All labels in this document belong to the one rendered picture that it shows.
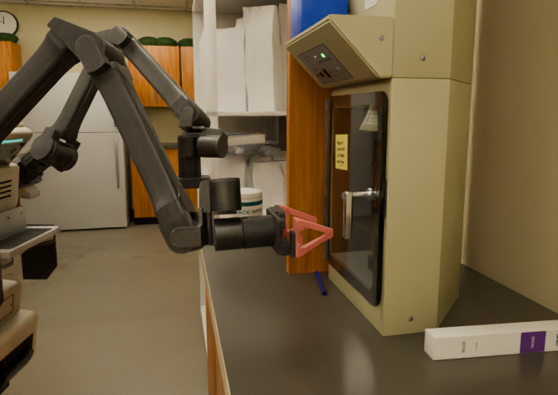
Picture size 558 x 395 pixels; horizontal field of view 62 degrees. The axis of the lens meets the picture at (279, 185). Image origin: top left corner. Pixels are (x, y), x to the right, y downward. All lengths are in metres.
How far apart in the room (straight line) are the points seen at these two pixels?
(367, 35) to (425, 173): 0.26
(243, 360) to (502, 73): 0.92
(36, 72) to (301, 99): 0.57
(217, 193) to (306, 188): 0.41
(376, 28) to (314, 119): 0.40
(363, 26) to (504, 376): 0.61
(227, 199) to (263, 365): 0.28
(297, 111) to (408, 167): 0.40
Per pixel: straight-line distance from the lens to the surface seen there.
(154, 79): 1.34
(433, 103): 0.87
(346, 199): 0.86
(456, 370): 0.86
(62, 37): 0.98
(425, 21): 0.87
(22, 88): 1.02
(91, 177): 5.76
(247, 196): 1.54
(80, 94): 1.48
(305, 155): 1.17
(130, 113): 0.89
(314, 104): 1.17
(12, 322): 1.47
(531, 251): 1.23
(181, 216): 0.82
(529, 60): 1.24
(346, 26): 0.81
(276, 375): 0.80
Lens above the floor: 1.35
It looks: 9 degrees down
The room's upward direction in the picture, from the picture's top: straight up
